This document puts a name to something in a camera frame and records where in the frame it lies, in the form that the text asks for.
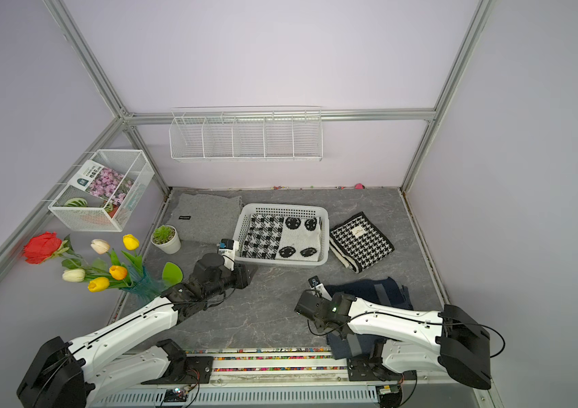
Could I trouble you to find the small houndstooth scarf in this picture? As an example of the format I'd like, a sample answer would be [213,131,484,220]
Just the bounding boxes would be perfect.
[329,212,395,274]

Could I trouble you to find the artificial tulip bouquet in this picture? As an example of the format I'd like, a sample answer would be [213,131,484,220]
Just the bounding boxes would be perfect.
[53,235,184,304]

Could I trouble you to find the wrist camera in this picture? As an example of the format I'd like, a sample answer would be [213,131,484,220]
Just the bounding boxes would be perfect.
[308,275,331,300]
[217,239,239,263]

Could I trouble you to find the grey folded scarf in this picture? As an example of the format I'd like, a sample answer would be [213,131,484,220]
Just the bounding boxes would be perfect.
[167,193,243,244]

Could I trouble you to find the white wire wall shelf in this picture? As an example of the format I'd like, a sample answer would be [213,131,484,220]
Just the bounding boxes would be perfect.
[169,105,324,163]

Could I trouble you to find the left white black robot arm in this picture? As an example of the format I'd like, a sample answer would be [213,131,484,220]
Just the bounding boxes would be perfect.
[17,253,251,407]

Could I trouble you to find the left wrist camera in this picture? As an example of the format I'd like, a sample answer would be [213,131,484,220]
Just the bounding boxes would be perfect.
[217,239,239,263]

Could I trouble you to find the navy blue striped scarf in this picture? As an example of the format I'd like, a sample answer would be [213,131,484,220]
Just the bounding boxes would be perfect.
[318,277,415,360]

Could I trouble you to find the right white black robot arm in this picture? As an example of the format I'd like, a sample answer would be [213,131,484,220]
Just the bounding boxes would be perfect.
[295,291,492,390]

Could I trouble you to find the black white patterned scarf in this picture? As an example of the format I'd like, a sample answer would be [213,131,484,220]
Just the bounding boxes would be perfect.
[241,214,321,262]

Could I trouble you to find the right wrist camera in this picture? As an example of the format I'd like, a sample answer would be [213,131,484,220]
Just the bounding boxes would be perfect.
[308,275,331,300]

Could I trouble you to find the flower seed packet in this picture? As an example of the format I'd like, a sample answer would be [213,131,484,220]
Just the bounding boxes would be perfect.
[69,160,134,206]

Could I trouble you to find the red artificial rose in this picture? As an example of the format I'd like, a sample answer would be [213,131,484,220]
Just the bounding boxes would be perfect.
[23,232,64,265]

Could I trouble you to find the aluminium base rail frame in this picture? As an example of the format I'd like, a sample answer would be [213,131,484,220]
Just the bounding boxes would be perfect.
[89,348,501,407]

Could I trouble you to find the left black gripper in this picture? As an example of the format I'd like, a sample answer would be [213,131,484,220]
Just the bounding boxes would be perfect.
[204,262,258,299]

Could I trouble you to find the white plastic perforated basket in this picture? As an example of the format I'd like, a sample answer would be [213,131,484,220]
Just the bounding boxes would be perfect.
[234,203,329,269]

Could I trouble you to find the white wire side basket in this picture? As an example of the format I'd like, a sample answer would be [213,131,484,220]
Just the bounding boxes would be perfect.
[48,149,154,232]

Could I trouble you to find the small potted green plant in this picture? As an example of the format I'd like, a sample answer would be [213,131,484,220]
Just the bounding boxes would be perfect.
[150,225,182,254]

